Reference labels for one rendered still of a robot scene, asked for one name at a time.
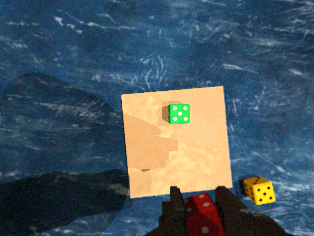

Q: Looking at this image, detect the yellow die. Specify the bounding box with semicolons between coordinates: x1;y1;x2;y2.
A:
244;177;275;205

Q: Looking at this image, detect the green die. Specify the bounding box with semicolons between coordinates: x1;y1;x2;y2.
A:
168;103;190;124

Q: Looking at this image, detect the red die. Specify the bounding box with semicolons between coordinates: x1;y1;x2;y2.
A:
184;193;226;236

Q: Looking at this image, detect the tan square mat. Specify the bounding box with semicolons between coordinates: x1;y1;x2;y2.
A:
121;86;232;198

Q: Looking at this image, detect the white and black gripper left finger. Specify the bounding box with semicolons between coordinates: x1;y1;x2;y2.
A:
144;186;187;236

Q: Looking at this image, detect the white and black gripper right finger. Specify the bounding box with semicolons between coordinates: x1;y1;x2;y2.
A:
215;186;294;236

